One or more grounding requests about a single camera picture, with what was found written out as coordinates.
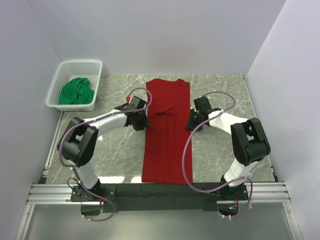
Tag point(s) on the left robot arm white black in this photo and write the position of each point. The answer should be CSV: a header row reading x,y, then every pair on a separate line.
x,y
77,145

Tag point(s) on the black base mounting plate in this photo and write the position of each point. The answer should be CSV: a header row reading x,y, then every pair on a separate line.
x,y
156,197

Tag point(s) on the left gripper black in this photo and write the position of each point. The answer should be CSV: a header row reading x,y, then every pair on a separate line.
x,y
145,123

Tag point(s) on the green t-shirt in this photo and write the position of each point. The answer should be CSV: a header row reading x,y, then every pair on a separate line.
x,y
76,92

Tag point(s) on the white plastic laundry basket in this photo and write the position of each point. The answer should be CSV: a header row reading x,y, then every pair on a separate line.
x,y
69,70

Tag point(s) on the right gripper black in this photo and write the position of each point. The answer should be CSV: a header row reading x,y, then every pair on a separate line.
x,y
190,124

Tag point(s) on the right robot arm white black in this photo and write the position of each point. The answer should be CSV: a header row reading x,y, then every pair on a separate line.
x,y
249,143

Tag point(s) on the red t-shirt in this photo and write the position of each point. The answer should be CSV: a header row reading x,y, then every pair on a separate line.
x,y
166,158

